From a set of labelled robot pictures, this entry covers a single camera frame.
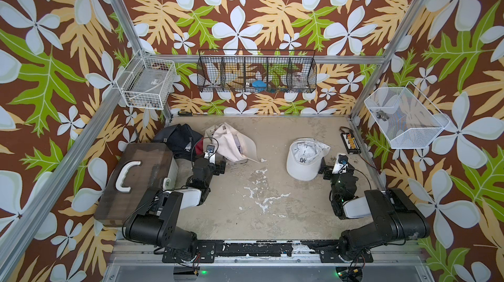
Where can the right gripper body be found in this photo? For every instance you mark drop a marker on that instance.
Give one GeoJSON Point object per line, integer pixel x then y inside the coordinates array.
{"type": "Point", "coordinates": [329, 174]}

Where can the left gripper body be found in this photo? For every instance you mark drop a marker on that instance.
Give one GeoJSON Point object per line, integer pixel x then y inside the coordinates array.
{"type": "Point", "coordinates": [215, 170]}

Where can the cream pink baseball cap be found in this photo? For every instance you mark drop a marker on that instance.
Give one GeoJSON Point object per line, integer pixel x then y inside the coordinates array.
{"type": "Point", "coordinates": [234, 146]}

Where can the white baseball cap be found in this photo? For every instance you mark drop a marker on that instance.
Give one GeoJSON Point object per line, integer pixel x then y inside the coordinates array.
{"type": "Point", "coordinates": [305, 157]}

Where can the black baseball cap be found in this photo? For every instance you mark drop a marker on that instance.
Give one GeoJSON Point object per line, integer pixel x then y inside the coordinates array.
{"type": "Point", "coordinates": [180, 139]}

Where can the maroon baseball cap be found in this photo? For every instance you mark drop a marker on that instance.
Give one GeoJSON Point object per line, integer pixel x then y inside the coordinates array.
{"type": "Point", "coordinates": [199, 148]}

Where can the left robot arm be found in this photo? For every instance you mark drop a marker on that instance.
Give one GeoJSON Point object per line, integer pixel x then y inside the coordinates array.
{"type": "Point", "coordinates": [154, 221]}

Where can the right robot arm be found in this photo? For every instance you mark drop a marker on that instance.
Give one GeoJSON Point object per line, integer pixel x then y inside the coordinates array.
{"type": "Point", "coordinates": [395, 219]}

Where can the black orange device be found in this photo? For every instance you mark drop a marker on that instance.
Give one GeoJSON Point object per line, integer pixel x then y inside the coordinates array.
{"type": "Point", "coordinates": [349, 141]}

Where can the small dark object in basket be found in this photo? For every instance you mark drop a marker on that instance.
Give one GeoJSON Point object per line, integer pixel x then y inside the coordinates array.
{"type": "Point", "coordinates": [383, 116]}

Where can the brown lidded storage box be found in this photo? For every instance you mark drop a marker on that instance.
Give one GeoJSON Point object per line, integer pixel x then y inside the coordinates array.
{"type": "Point", "coordinates": [141, 166]}

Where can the white mesh basket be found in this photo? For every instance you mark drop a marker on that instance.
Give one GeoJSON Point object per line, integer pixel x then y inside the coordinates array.
{"type": "Point", "coordinates": [415, 122]}

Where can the blue object in basket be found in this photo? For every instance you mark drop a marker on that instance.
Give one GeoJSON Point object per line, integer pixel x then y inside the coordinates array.
{"type": "Point", "coordinates": [259, 85]}

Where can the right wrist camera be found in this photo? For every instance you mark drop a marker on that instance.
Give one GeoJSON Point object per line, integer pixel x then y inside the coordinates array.
{"type": "Point", "coordinates": [341, 164]}

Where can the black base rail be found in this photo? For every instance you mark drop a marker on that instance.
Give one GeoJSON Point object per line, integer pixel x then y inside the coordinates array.
{"type": "Point", "coordinates": [206, 251]}

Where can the black wire basket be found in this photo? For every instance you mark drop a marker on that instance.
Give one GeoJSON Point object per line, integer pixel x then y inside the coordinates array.
{"type": "Point", "coordinates": [236, 70]}

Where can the white wire basket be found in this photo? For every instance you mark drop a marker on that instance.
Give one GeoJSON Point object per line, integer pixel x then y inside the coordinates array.
{"type": "Point", "coordinates": [146, 81]}

